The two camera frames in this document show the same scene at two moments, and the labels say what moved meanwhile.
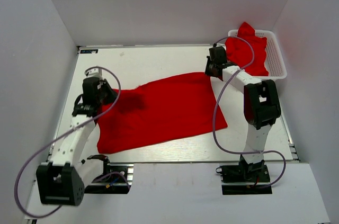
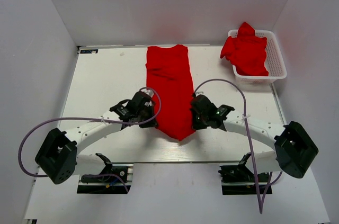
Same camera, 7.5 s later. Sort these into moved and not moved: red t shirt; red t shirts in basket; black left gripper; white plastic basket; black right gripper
Moved: black left gripper; black right gripper; red t shirt
Not moved: red t shirts in basket; white plastic basket
